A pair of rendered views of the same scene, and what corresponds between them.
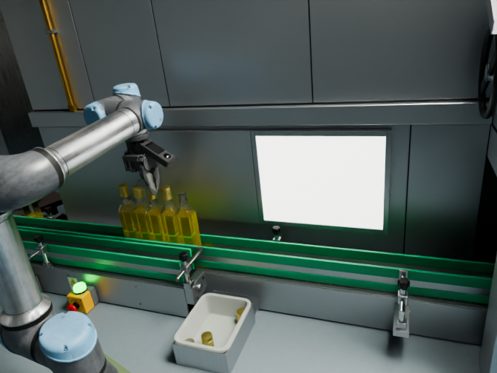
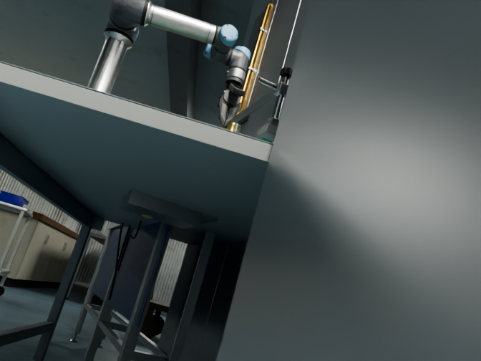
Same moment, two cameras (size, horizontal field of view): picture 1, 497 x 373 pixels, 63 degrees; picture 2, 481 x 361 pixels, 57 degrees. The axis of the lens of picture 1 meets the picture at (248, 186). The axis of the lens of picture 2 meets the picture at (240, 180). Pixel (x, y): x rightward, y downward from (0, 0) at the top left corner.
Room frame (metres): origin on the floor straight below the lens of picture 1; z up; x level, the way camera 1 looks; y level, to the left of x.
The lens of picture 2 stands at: (0.20, -0.99, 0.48)
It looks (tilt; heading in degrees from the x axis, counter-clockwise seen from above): 16 degrees up; 47
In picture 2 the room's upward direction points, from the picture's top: 16 degrees clockwise
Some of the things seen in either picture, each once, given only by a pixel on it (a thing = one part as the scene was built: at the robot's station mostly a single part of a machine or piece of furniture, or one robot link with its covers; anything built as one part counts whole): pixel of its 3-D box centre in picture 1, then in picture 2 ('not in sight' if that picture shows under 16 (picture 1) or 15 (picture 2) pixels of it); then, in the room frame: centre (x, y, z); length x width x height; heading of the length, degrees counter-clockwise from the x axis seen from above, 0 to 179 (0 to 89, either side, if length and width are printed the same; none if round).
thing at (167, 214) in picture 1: (174, 232); not in sight; (1.26, 0.28, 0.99); 0.06 x 0.06 x 0.21; 66
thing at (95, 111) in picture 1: (109, 112); (218, 51); (1.15, 0.36, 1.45); 0.11 x 0.11 x 0.08; 61
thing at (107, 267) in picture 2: not in sight; (137, 266); (1.51, 0.99, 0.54); 1.59 x 0.18 x 0.43; 67
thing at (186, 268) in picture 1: (189, 266); not in sight; (1.10, 0.22, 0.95); 0.17 x 0.03 x 0.12; 157
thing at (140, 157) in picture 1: (139, 152); (230, 94); (1.25, 0.34, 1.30); 0.09 x 0.08 x 0.12; 65
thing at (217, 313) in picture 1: (215, 329); not in sight; (0.97, 0.15, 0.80); 0.22 x 0.17 x 0.09; 157
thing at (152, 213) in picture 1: (159, 231); not in sight; (1.28, 0.33, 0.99); 0.06 x 0.06 x 0.21; 66
